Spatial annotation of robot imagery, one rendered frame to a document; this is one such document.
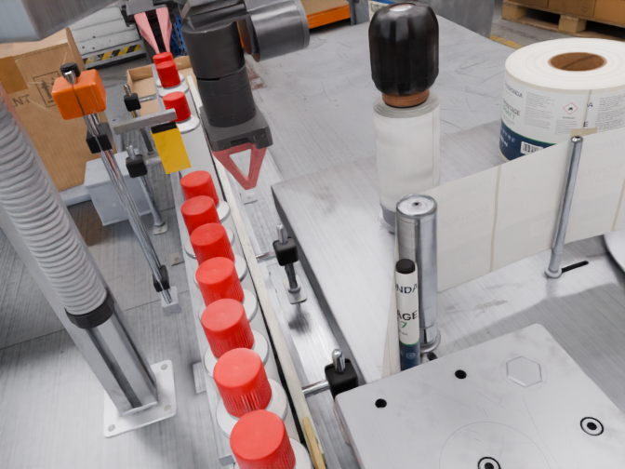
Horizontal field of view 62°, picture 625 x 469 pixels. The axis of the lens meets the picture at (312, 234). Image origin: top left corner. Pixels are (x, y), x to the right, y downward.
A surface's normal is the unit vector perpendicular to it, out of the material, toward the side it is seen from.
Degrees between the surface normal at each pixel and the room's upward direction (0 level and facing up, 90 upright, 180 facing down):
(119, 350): 90
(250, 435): 3
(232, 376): 2
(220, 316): 3
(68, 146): 90
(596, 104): 90
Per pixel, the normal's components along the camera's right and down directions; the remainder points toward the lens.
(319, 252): -0.15, -0.78
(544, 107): -0.68, 0.52
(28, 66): 0.40, 0.51
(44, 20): 0.94, 0.08
